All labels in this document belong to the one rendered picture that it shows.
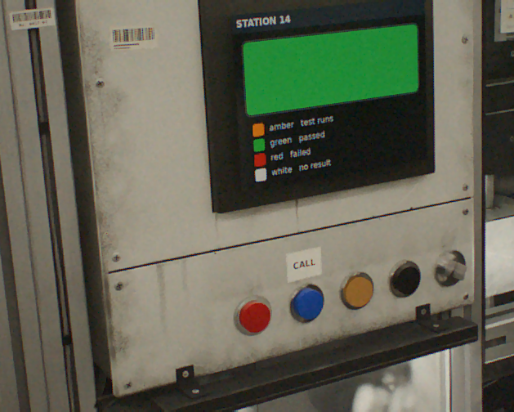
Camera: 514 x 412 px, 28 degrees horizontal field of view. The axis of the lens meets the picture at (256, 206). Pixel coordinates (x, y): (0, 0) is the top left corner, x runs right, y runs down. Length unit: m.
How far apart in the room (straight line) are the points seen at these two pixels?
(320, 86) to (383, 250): 0.20
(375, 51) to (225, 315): 0.29
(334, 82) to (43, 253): 0.31
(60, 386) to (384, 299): 0.35
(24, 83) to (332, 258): 0.36
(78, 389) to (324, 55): 0.38
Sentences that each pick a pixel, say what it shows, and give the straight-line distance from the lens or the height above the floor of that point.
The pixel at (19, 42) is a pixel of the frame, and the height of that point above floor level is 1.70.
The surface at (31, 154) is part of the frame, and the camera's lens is 0.89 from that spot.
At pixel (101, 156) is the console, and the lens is 0.90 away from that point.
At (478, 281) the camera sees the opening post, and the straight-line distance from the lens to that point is 1.17.
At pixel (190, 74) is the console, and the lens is 0.92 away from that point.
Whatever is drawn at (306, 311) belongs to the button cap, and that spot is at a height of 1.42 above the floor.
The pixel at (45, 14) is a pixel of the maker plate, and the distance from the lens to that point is 0.89.
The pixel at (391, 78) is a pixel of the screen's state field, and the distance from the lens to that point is 1.01.
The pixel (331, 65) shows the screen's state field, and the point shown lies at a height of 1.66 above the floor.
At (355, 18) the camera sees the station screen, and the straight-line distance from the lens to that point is 0.98.
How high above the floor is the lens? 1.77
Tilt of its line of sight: 15 degrees down
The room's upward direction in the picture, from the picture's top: 3 degrees counter-clockwise
